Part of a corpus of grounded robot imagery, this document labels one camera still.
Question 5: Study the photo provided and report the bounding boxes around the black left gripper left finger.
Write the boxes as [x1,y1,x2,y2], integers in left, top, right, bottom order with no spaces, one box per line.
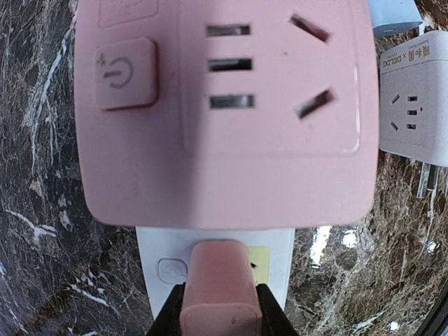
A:
[146,283,185,336]

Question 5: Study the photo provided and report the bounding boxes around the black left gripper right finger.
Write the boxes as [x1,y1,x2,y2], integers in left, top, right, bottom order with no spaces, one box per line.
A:
[256,283,298,336]

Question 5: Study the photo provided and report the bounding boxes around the small pink charger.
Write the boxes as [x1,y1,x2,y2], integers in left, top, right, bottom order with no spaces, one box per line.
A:
[179,240,263,336]

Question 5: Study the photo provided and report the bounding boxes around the white multicolour power strip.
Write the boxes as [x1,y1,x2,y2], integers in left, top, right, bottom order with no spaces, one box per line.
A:
[136,227,295,318]

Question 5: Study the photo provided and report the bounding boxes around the pink cube socket adapter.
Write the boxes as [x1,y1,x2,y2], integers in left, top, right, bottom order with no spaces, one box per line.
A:
[74,1,379,230]

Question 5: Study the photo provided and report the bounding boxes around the white cube socket adapter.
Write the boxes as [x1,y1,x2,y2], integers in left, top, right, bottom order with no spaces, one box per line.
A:
[379,30,447,190]

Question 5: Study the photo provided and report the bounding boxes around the small blue charger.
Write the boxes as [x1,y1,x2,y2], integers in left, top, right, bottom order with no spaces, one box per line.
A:
[367,0,423,38]

